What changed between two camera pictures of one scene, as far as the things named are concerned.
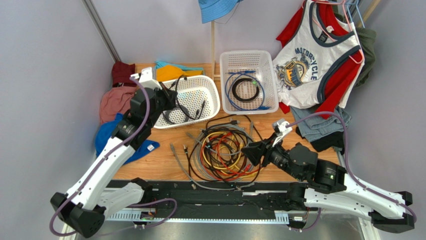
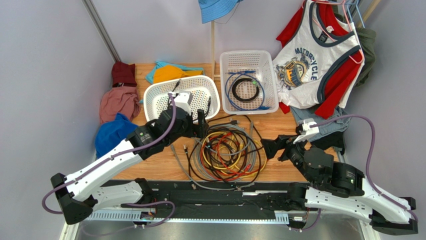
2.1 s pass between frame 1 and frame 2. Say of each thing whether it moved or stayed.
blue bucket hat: stayed
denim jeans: stayed
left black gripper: moved
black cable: moved
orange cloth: stayed
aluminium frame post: stayed
